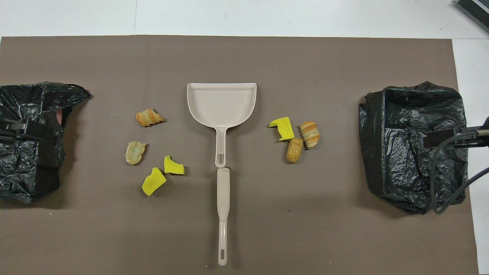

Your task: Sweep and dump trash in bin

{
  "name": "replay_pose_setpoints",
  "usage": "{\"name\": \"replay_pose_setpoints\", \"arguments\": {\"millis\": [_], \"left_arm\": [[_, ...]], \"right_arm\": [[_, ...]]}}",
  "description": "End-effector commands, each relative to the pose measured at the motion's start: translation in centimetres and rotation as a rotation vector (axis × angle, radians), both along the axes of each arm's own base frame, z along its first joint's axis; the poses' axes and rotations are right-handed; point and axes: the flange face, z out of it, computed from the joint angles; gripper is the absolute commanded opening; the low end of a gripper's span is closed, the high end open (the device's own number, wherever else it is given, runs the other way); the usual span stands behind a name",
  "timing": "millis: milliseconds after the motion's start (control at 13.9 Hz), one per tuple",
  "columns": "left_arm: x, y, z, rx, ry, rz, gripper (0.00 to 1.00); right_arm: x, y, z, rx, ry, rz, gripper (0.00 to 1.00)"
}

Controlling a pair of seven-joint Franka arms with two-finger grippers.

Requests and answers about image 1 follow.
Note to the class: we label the beige plastic dustpan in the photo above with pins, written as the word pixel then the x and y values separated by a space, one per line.
pixel 221 103

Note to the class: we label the notched yellow sponge piece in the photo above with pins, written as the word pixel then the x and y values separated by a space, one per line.
pixel 284 128

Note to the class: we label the striped bread roll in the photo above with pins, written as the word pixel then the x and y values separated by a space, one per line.
pixel 310 133

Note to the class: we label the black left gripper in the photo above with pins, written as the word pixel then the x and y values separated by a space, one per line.
pixel 30 131

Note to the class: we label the large yellow sponge piece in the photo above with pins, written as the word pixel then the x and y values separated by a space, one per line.
pixel 153 182

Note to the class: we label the pale bread piece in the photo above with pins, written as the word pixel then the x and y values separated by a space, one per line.
pixel 134 152

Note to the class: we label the black bag lined bin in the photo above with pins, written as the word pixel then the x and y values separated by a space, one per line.
pixel 401 172

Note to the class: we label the brown bread roll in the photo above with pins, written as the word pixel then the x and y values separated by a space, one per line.
pixel 294 150

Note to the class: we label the beige hand brush black bristles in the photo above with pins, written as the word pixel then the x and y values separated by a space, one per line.
pixel 223 191

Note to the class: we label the orange striped croissant piece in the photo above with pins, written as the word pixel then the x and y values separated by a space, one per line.
pixel 147 117

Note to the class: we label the brown table mat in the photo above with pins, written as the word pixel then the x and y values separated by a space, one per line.
pixel 267 57

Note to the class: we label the black bag bin showing pink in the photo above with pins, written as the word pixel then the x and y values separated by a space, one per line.
pixel 23 172

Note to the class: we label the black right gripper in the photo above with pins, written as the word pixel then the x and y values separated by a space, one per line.
pixel 447 138

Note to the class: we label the dark ribbed panel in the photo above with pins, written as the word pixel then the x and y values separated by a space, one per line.
pixel 475 9

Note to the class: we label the small yellow sponge piece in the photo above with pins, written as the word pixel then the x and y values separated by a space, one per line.
pixel 172 166

